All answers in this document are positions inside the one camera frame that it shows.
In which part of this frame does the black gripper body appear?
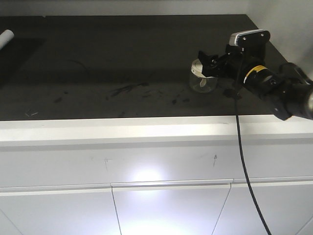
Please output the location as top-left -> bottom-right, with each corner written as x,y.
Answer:
224,44 -> 256,85

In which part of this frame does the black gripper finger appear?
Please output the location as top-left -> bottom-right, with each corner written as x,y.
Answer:
201,59 -> 225,77
198,50 -> 220,64

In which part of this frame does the glass jar with white lid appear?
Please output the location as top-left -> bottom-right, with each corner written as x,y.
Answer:
189,59 -> 218,94

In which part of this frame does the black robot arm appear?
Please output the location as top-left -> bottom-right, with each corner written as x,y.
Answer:
198,45 -> 313,120

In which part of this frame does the white paper roll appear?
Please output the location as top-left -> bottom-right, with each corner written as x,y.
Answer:
0,29 -> 15,49

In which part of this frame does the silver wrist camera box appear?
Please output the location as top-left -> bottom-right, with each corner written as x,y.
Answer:
229,29 -> 270,60

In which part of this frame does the black camera cable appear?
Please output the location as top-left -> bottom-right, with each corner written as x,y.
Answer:
233,80 -> 271,235

